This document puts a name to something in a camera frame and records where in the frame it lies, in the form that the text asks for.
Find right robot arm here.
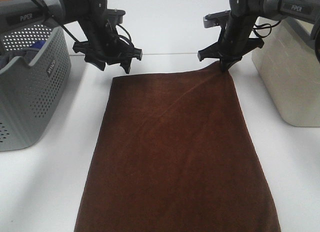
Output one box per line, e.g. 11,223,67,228
197,0,320,72

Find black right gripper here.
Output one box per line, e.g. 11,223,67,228
197,10,264,72

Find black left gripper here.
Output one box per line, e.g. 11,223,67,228
73,9,143,74

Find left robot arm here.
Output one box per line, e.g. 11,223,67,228
0,0,143,74

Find blue cloth in basket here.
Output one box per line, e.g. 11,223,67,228
30,40,46,50

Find brown towel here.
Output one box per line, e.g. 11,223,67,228
74,60,258,232

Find beige plastic bin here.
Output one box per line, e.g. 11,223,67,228
252,17,320,127

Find grey perforated plastic basket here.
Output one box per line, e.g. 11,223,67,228
0,22,71,152

